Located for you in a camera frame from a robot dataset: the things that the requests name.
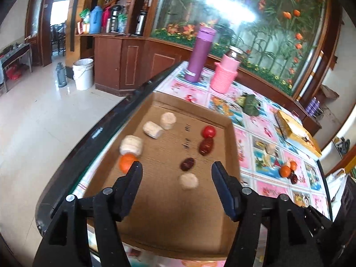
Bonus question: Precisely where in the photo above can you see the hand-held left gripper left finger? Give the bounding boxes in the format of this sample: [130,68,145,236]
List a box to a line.
[33,161,144,267]

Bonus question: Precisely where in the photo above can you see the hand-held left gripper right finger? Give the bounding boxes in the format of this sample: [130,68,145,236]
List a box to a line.
[211,161,324,267]

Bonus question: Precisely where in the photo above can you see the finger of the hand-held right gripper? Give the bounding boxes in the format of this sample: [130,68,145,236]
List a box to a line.
[303,207,334,245]

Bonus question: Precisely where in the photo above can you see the round pale pressed cake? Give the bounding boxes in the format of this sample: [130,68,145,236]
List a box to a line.
[179,172,199,190]

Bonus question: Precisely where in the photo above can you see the brown cardboard box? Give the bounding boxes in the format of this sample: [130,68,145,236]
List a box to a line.
[83,92,241,259]

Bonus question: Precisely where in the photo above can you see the small dark red date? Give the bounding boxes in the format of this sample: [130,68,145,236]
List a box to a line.
[180,158,196,172]

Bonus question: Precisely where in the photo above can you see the large red date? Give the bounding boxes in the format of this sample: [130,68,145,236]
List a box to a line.
[198,138,214,156]

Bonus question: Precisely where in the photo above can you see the red tomato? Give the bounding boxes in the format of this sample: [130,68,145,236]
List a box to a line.
[201,125,216,139]

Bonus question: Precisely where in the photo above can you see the white plastic bag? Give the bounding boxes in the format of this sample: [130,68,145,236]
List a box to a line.
[325,170,348,201]

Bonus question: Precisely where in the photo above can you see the black rimmed table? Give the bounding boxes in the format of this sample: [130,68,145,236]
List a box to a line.
[36,61,184,237]

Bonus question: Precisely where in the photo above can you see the dark bundle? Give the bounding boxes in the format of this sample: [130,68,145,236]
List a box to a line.
[334,138,351,155]

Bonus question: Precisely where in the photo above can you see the long yellow silver box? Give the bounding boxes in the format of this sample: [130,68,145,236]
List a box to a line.
[274,110,322,158]

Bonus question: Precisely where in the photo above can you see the pink knitted jar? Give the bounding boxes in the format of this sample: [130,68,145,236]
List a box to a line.
[210,45,244,93]

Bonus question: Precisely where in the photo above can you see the white plastic bucket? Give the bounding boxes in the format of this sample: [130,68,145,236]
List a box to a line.
[72,58,94,91]

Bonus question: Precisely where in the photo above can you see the wooden cabinet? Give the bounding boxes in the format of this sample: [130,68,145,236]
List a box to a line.
[93,33,190,98]

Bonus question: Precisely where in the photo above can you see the grey lantern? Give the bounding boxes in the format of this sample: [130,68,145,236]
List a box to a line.
[56,62,68,88]

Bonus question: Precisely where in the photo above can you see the purple bottle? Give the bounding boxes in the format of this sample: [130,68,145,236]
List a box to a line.
[185,27,217,83]

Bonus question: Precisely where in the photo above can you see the white and gold roll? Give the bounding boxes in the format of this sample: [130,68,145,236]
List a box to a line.
[296,51,324,101]

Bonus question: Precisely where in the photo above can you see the steel thermos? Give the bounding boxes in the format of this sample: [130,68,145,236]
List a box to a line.
[135,10,147,36]

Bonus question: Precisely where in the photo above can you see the dark wooden chairs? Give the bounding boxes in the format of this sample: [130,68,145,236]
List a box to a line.
[51,24,67,56]

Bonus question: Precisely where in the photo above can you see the red bag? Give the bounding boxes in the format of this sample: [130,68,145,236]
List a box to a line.
[6,67,23,80]

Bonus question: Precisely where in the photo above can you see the black coffee pot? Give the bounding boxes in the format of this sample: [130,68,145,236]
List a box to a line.
[110,4,123,33]

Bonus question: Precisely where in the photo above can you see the red thermos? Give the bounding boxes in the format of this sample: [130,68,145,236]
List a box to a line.
[101,8,112,32]

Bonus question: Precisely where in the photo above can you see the blue thermos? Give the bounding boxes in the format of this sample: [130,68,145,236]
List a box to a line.
[89,6,103,34]

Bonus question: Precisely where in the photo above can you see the dark side table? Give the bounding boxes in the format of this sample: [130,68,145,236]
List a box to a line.
[0,43,32,92]

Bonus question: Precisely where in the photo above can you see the glass case with artificial plants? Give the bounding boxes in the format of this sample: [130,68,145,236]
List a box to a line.
[150,0,331,95]

